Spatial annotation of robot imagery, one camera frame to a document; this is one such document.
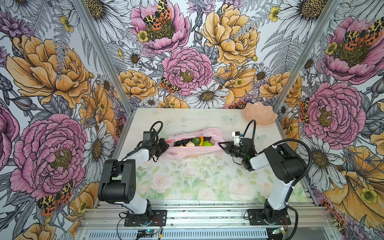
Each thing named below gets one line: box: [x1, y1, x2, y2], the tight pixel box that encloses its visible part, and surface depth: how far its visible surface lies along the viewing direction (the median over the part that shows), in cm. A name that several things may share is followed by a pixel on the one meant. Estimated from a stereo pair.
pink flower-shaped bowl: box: [242, 101, 278, 126], surface depth 122 cm
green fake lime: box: [192, 137, 201, 146], surface depth 99 cm
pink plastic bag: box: [165, 128, 225, 159], surface depth 93 cm
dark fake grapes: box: [173, 138, 193, 147], surface depth 101 cm
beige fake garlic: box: [185, 141, 196, 147], surface depth 98 cm
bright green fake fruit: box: [202, 140, 214, 147], surface depth 98 cm
